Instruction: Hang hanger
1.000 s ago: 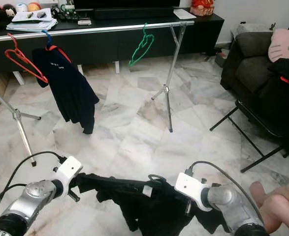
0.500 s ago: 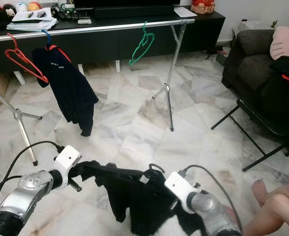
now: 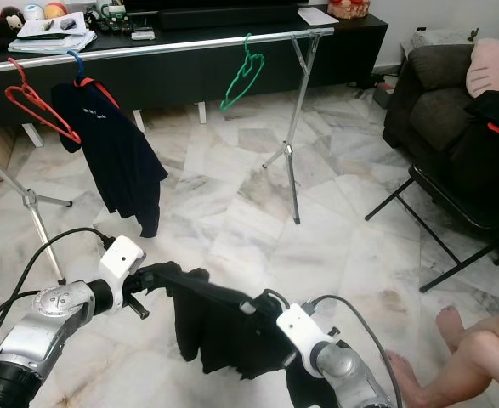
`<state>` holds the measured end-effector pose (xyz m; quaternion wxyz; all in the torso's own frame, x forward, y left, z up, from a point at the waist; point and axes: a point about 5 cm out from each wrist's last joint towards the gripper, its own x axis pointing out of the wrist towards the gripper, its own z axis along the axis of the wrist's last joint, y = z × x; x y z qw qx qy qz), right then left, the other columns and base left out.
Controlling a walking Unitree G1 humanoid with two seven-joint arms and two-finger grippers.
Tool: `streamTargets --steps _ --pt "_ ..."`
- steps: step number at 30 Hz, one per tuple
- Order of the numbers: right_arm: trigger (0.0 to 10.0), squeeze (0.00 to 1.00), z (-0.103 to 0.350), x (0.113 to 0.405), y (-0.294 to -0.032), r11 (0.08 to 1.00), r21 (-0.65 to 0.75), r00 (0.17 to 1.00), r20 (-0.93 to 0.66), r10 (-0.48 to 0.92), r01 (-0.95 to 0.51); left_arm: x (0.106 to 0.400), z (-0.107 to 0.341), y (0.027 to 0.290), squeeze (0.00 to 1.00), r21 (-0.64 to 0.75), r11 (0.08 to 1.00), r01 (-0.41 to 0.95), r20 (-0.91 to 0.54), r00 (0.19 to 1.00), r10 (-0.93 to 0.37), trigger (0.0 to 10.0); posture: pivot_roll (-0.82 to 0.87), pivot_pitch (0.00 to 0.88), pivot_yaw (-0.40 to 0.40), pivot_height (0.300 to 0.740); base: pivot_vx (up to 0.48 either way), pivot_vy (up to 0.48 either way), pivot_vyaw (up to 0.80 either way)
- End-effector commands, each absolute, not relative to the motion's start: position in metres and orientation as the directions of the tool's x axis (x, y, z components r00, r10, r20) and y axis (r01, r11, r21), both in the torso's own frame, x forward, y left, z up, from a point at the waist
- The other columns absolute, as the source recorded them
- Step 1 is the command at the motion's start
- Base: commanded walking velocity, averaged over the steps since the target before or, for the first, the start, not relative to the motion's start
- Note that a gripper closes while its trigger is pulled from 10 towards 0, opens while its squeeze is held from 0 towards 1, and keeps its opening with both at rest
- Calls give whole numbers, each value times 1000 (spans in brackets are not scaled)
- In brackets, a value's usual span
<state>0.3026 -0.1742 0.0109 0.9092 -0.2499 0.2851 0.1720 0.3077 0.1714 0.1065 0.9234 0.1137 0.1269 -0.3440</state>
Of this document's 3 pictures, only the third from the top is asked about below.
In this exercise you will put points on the black shirt with green logo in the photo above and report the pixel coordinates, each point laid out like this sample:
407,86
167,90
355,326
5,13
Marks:
223,340

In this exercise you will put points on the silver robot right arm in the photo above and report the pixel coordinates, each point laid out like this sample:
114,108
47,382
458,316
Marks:
351,374

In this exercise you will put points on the blue plastic hanger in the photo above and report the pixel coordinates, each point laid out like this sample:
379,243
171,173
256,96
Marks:
81,64

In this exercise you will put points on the red plastic hanger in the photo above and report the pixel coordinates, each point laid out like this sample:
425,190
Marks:
23,85

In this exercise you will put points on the green plastic hanger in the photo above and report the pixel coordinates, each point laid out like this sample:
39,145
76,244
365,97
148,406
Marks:
249,70

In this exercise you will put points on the navy shirt with red collar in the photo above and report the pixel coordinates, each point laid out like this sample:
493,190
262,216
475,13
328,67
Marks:
113,161

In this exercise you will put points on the person bare leg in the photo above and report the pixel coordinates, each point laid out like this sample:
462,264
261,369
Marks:
479,370
453,330

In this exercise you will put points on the black television console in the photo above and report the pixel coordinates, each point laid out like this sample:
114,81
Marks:
172,85

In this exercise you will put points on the black folding chair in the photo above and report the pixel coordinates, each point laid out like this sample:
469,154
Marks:
474,217

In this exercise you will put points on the silver metal clothes rack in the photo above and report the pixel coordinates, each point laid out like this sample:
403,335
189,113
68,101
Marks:
181,48

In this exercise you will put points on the small white device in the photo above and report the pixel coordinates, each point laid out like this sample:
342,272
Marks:
144,34

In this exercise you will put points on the stack of white papers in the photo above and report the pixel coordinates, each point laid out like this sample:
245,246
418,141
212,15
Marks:
53,40

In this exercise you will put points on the dark brown sofa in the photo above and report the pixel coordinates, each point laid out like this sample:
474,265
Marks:
428,110

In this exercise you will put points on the black jacket with red trim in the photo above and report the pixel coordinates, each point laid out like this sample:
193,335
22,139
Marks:
483,161

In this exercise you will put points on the black soundbar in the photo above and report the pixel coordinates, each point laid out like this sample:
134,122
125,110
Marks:
228,17

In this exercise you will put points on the orange ball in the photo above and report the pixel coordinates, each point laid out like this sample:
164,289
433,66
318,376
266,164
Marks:
56,10

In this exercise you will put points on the black flat television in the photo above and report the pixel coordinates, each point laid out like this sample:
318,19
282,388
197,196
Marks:
211,5

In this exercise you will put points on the white round speaker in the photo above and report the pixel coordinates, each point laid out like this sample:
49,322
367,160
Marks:
34,12

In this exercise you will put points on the black plush toy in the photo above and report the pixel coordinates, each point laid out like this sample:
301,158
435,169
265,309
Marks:
4,21

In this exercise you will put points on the white paper sheet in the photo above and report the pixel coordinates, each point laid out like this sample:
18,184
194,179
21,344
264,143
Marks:
317,16

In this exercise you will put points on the red laughing Buddha statue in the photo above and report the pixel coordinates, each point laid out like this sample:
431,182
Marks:
348,8

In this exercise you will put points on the grey speckled cloth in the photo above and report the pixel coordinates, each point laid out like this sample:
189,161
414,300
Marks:
436,42

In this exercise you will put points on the pink cat face cushion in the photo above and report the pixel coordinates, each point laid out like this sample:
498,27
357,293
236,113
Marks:
491,68

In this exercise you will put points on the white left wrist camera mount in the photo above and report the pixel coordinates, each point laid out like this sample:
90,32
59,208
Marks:
120,257

